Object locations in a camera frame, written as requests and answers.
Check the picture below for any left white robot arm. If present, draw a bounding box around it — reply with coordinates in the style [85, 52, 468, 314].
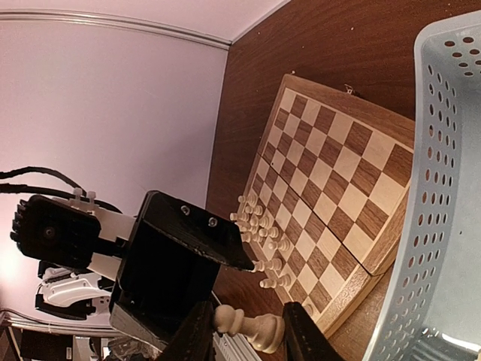
[14, 190, 253, 349]

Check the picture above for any white bishop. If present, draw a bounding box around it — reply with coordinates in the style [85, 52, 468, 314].
[259, 274, 292, 289]

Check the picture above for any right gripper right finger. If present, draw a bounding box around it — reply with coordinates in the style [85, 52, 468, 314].
[283, 302, 342, 361]

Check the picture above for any wooden folding chess board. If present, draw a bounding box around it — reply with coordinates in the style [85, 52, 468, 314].
[235, 75, 414, 335]

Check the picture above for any light blue plastic basket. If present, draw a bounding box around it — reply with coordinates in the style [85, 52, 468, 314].
[365, 11, 480, 360]

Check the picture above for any white queen chess piece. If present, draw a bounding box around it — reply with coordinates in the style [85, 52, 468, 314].
[252, 257, 283, 273]

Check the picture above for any left aluminium frame post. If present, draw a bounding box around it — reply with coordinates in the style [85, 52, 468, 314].
[1, 9, 233, 50]

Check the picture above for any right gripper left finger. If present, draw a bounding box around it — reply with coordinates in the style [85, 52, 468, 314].
[157, 301, 215, 361]

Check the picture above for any left black cable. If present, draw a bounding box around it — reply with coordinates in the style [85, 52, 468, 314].
[0, 166, 121, 211]

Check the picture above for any front aluminium rail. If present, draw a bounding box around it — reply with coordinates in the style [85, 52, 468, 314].
[213, 332, 262, 361]

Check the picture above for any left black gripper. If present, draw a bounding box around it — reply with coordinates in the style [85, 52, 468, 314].
[109, 190, 254, 344]

